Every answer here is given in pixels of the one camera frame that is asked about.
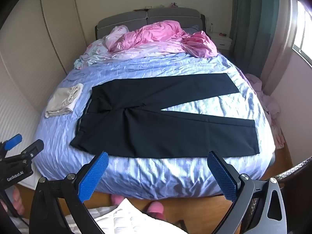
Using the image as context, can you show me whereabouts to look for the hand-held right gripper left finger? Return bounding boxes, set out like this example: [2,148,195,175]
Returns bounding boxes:
[29,151,109,234]

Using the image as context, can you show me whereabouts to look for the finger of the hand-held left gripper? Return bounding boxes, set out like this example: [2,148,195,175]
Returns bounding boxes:
[0,134,23,160]
[21,139,45,163]

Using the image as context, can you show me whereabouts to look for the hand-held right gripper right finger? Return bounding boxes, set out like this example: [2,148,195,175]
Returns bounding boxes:
[207,150,288,234]

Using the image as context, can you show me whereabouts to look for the black pants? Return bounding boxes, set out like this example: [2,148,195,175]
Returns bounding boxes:
[70,73,260,158]

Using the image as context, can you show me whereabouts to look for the person's left hand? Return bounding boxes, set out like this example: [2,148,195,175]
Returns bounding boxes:
[0,186,25,216]

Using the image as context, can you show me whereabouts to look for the white ribbed panel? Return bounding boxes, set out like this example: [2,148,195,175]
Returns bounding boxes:
[0,91,42,191]

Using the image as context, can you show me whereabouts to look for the pink slipper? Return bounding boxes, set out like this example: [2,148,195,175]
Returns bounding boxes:
[147,201,168,221]
[111,195,125,206]

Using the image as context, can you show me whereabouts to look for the person's white quilted clothing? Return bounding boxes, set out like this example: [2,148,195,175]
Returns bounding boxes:
[12,198,191,234]

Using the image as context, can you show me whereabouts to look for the blue striped bed sheet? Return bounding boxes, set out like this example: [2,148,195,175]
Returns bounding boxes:
[33,51,276,199]

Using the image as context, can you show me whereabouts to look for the beige folded cloth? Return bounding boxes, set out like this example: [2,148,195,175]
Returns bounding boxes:
[44,83,84,118]

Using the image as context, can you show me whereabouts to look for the pale pink cloth pile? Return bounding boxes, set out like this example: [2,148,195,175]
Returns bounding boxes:
[245,73,285,149]

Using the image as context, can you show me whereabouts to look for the pale floral quilt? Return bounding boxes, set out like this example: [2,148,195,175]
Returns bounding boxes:
[74,26,188,70]

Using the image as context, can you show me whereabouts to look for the beige wardrobe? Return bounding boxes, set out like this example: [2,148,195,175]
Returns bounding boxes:
[0,0,98,117]

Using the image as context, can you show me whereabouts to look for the white nightstand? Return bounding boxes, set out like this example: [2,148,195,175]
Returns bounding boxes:
[208,32,232,50]

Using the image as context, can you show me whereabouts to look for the green curtain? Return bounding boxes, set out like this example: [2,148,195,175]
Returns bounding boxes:
[230,0,305,95]

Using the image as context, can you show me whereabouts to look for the window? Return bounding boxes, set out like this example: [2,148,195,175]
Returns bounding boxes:
[291,2,312,67]

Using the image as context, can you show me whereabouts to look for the grey padded headboard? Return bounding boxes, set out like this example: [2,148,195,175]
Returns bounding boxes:
[95,7,206,41]

